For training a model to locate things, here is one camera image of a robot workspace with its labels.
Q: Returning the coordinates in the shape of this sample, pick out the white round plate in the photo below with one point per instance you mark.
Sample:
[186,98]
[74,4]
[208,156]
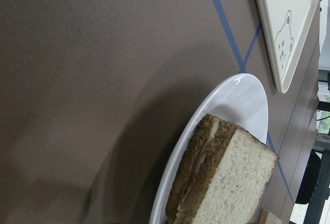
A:
[240,99]

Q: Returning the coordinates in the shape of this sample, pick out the plain bread slice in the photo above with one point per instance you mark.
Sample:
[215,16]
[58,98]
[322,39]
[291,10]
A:
[239,175]

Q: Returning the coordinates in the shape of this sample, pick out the bread slice under egg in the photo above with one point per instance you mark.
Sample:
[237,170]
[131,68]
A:
[202,135]

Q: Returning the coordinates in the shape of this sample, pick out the cream bear serving tray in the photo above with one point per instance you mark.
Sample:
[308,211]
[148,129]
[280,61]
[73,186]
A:
[285,24]

